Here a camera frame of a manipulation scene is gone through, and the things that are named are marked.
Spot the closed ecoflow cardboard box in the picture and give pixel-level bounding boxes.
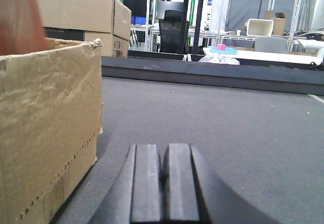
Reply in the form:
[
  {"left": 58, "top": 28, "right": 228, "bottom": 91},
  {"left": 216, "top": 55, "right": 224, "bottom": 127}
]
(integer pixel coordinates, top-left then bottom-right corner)
[{"left": 37, "top": 0, "right": 131, "bottom": 58}]

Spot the black table rail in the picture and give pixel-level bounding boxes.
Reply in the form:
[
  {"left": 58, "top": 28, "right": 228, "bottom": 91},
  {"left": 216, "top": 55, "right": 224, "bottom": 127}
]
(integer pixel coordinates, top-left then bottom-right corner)
[{"left": 101, "top": 51, "right": 323, "bottom": 96}]

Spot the grey chair back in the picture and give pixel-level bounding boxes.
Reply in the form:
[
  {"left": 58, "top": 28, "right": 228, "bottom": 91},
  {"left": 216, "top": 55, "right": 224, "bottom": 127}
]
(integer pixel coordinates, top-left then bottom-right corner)
[{"left": 255, "top": 36, "right": 287, "bottom": 54}]

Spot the large plain cardboard box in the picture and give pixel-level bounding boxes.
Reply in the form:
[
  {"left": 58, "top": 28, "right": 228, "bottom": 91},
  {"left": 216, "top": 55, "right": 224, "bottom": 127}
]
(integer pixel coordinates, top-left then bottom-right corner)
[{"left": 1, "top": 38, "right": 103, "bottom": 223}]

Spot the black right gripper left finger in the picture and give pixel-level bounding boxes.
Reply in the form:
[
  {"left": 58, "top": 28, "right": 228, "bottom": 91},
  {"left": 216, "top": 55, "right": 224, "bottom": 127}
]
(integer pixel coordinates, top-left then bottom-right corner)
[{"left": 89, "top": 144, "right": 161, "bottom": 223}]

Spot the small open cardboard box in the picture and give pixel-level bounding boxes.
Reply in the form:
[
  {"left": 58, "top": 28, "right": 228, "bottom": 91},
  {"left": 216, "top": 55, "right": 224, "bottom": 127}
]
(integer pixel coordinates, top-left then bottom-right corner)
[{"left": 264, "top": 10, "right": 286, "bottom": 35}]

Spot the light blue tray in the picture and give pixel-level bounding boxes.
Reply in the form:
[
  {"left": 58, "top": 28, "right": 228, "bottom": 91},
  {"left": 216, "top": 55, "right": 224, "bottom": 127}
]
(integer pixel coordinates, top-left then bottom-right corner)
[{"left": 208, "top": 46, "right": 237, "bottom": 55}]

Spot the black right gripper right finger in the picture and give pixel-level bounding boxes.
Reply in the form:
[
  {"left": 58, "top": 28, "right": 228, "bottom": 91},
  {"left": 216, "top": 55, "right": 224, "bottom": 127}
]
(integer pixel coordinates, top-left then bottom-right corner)
[{"left": 163, "top": 143, "right": 277, "bottom": 223}]

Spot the pink small box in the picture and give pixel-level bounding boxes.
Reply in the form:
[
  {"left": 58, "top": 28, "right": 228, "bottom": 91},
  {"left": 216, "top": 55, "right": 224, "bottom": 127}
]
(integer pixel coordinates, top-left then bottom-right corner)
[{"left": 217, "top": 43, "right": 226, "bottom": 51}]

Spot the crumpled plastic bag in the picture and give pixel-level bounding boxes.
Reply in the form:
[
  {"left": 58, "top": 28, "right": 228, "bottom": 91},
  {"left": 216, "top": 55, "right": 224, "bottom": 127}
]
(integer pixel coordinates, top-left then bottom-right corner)
[{"left": 199, "top": 53, "right": 240, "bottom": 65}]

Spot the black mesh office chair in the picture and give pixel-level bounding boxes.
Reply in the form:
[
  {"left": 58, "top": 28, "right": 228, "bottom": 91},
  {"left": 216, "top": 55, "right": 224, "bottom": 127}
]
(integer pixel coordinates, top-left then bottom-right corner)
[{"left": 158, "top": 10, "right": 189, "bottom": 54}]

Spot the white plastic bin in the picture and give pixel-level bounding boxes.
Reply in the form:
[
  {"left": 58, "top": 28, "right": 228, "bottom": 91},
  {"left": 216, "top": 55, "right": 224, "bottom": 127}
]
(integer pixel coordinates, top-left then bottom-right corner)
[{"left": 247, "top": 19, "right": 274, "bottom": 36}]

